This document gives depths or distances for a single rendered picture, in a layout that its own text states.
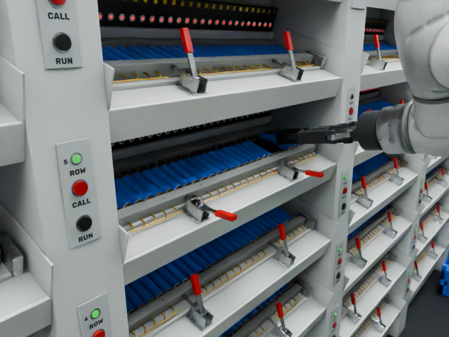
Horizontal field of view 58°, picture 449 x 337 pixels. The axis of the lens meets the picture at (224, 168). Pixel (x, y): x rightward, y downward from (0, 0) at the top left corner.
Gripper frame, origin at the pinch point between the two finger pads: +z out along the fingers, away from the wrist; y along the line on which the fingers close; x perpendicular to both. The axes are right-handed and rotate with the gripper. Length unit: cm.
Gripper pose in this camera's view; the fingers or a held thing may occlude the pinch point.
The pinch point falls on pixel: (292, 136)
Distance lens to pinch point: 90.9
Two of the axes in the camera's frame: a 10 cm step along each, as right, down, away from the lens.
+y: -6.8, 2.1, -7.0
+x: 1.5, 9.8, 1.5
